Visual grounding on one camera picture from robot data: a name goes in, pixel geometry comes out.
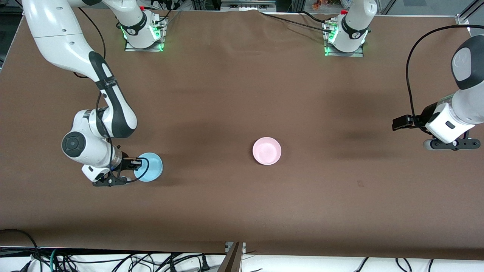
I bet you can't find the light blue bowl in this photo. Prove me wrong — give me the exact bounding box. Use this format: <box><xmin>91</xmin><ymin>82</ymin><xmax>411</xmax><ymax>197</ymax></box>
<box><xmin>134</xmin><ymin>152</ymin><xmax>163</xmax><ymax>182</ymax></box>

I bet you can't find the pink bowl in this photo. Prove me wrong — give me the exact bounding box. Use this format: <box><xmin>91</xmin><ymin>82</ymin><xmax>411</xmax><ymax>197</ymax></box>
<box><xmin>252</xmin><ymin>137</ymin><xmax>282</xmax><ymax>165</ymax></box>

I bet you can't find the brown table cover cloth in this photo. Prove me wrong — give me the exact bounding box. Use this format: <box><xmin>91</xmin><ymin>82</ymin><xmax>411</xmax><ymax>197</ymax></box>
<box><xmin>0</xmin><ymin>8</ymin><xmax>484</xmax><ymax>261</ymax></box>

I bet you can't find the grey power strip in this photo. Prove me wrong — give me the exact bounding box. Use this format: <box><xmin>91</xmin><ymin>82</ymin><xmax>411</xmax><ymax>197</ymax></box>
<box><xmin>221</xmin><ymin>0</ymin><xmax>276</xmax><ymax>11</ymax></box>

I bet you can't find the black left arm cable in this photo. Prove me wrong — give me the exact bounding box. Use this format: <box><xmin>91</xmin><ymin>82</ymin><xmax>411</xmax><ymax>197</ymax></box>
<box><xmin>406</xmin><ymin>25</ymin><xmax>471</xmax><ymax>125</ymax></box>

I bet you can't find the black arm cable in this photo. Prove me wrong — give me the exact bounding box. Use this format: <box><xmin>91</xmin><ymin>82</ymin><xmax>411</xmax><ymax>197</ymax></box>
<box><xmin>406</xmin><ymin>25</ymin><xmax>471</xmax><ymax>125</ymax></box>
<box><xmin>72</xmin><ymin>6</ymin><xmax>150</xmax><ymax>184</ymax></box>

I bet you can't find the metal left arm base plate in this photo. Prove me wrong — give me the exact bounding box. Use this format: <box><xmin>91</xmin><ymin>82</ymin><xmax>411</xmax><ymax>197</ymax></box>
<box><xmin>324</xmin><ymin>21</ymin><xmax>365</xmax><ymax>57</ymax></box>

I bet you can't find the black looped floor cable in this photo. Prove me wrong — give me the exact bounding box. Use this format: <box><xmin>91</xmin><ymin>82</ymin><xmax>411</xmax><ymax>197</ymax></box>
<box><xmin>0</xmin><ymin>229</ymin><xmax>40</xmax><ymax>261</ymax></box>

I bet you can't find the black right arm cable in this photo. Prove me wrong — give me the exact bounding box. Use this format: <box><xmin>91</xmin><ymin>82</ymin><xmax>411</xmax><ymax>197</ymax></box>
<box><xmin>72</xmin><ymin>6</ymin><xmax>150</xmax><ymax>184</ymax></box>

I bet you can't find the metal frame post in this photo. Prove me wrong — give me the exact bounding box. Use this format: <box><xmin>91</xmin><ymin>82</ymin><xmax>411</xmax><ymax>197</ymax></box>
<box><xmin>217</xmin><ymin>242</ymin><xmax>246</xmax><ymax>272</ymax></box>

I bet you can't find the black cable on cloth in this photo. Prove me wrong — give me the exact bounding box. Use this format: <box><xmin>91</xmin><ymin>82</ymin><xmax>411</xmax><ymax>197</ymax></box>
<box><xmin>260</xmin><ymin>11</ymin><xmax>335</xmax><ymax>34</ymax></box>

